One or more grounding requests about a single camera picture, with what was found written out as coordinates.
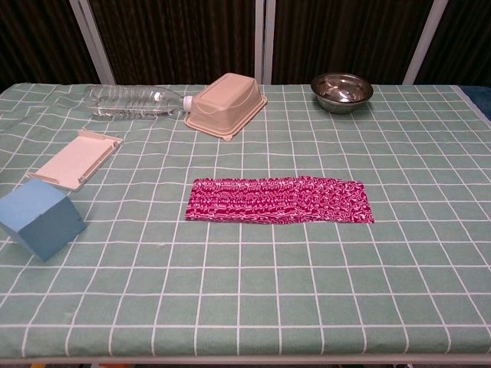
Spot pink knitted cloth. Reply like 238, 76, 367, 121
184, 176, 346, 225

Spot beige plastic food container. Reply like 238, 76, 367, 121
183, 72, 269, 143

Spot green grid tablecloth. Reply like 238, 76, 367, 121
0, 82, 491, 360

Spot stainless steel bowl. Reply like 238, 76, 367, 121
310, 72, 374, 115

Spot clear plastic water bottle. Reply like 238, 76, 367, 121
83, 84, 193, 120

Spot cream plastic container lid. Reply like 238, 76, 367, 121
25, 128, 124, 192

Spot blue foam block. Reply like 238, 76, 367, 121
0, 177, 87, 263

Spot dark blue table cover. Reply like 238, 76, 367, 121
460, 85, 491, 127

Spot white partition post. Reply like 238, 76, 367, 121
254, 0, 276, 84
68, 0, 117, 84
402, 0, 449, 85

